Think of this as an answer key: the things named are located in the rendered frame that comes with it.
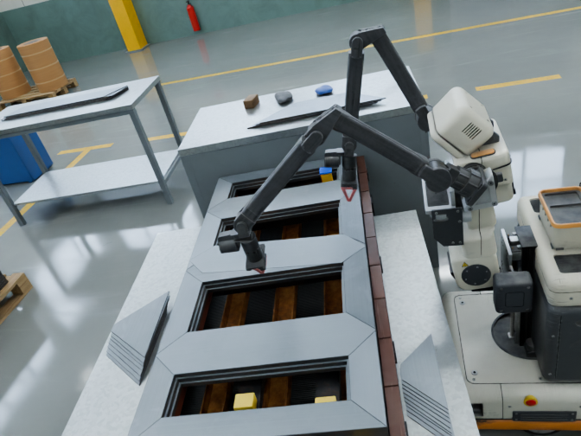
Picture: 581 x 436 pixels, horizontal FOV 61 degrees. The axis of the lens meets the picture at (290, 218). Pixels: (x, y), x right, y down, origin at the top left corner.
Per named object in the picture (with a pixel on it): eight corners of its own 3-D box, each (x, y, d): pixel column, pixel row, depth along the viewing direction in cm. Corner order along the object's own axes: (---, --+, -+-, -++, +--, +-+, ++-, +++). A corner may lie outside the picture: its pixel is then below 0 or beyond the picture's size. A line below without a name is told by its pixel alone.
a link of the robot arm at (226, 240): (245, 222, 158) (249, 210, 166) (210, 227, 160) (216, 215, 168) (253, 254, 163) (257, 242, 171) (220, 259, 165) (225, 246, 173)
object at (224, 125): (180, 157, 267) (177, 150, 265) (202, 113, 316) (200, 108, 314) (426, 110, 245) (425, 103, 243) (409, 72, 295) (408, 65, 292)
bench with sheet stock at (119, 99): (19, 227, 476) (-41, 133, 424) (54, 189, 534) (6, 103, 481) (173, 204, 444) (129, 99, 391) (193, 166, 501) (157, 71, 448)
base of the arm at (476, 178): (488, 186, 145) (482, 166, 154) (465, 174, 144) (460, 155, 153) (470, 208, 150) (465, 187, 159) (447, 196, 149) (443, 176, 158)
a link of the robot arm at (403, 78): (379, 17, 166) (379, 13, 175) (346, 41, 171) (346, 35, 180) (443, 125, 182) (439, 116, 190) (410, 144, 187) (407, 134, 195)
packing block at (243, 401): (236, 416, 151) (233, 407, 149) (239, 401, 155) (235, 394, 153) (255, 414, 150) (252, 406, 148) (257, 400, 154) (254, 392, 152)
